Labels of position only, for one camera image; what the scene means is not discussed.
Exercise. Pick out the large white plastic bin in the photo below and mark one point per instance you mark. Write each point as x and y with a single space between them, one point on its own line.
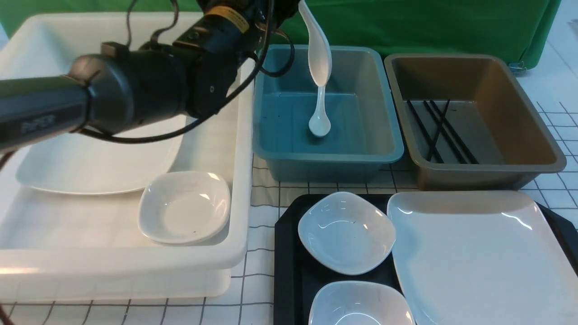
83 219

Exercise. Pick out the teal plastic bin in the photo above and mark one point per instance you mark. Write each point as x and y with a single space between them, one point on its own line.
364 134

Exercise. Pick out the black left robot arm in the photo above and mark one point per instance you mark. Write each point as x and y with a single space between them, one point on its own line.
154 93

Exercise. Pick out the white soup spoon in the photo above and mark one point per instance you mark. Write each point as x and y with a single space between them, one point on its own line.
319 52

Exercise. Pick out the black chopstick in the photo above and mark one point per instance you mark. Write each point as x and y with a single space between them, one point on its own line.
427 106
424 131
440 120
457 145

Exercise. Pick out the large white rice plate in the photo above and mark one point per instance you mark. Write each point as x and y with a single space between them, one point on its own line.
480 258

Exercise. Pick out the white bowl tray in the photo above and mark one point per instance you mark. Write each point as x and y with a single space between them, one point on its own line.
359 303
347 234

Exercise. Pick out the white square plate in bin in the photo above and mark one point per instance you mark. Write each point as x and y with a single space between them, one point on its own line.
76 164

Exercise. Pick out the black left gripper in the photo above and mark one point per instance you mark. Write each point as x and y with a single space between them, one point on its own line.
243 22

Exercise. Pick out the brown plastic bin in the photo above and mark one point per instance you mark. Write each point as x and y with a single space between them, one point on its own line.
488 109

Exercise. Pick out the white bowl in bin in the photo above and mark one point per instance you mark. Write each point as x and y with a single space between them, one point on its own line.
184 208

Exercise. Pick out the metal clip on backdrop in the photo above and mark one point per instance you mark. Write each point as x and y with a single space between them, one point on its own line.
518 68

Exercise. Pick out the white spoon in teal bin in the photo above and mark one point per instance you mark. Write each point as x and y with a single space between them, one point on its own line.
319 123

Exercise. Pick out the green backdrop cloth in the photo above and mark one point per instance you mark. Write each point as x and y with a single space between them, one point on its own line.
513 30

